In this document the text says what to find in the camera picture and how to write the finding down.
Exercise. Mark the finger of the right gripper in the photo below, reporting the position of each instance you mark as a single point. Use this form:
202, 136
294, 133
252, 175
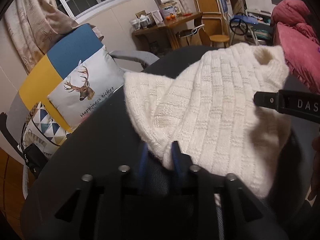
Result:
266, 99

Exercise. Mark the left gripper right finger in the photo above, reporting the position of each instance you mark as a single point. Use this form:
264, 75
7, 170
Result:
209, 206

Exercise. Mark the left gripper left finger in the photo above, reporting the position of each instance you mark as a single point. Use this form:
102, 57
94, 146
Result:
81, 195

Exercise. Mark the cream knitted sweater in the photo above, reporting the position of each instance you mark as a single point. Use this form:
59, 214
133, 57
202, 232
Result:
209, 110

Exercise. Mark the black steering wheel toy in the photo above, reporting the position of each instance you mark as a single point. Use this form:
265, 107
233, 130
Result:
238, 25

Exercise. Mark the pink blanket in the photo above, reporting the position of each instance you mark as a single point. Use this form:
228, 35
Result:
291, 20

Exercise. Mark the black handbag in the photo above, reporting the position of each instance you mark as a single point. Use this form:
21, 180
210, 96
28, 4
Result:
34, 159

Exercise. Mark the geometric triangle print pillow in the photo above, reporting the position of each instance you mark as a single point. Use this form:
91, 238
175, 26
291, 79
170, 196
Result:
43, 131

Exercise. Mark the wooden wardrobe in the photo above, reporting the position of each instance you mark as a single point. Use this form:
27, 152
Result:
12, 198

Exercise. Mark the wooden chair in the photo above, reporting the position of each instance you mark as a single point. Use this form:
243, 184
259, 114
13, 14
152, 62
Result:
214, 30

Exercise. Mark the white deer print pillow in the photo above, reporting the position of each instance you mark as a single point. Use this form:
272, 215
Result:
86, 87

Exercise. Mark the wooden side table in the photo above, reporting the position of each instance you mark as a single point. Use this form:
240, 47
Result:
168, 27

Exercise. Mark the grey yellow blue armchair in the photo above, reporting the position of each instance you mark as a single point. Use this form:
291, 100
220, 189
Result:
53, 68

